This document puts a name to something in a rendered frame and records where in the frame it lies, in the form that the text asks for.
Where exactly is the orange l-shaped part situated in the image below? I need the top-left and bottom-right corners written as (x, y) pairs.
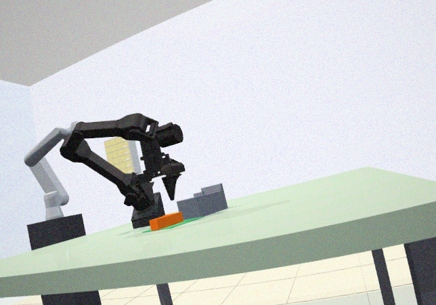
top-left (150, 212), bottom-right (184, 230)

